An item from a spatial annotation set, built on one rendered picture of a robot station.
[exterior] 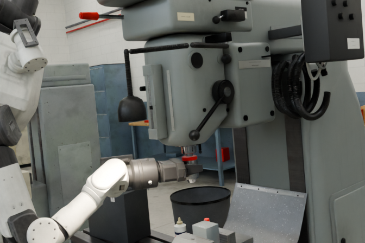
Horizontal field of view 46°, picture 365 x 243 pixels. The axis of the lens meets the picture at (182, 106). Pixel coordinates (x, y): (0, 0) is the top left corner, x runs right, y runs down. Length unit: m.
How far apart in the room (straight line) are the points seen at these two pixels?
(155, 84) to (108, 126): 7.35
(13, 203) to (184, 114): 0.48
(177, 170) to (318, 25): 0.56
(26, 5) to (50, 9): 9.75
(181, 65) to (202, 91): 0.10
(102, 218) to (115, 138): 6.93
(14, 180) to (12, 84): 0.27
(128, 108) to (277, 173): 0.70
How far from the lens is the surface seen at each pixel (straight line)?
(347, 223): 1.66
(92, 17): 1.24
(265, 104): 1.37
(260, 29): 1.40
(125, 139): 8.71
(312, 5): 1.24
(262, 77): 1.37
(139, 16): 1.23
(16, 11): 1.43
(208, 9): 1.22
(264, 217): 1.58
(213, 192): 3.58
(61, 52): 11.12
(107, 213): 1.66
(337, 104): 1.60
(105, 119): 8.60
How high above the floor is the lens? 1.49
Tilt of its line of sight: 3 degrees down
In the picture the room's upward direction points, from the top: 5 degrees counter-clockwise
